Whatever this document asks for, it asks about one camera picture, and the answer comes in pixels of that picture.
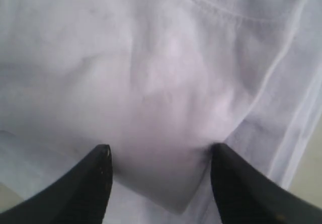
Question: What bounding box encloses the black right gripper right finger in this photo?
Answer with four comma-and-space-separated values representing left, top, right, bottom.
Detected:
210, 143, 321, 224

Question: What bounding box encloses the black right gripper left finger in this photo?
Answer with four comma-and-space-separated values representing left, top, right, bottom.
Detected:
1, 144, 113, 223

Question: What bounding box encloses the white t-shirt red patch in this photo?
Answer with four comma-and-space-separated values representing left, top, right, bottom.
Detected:
1, 0, 321, 223

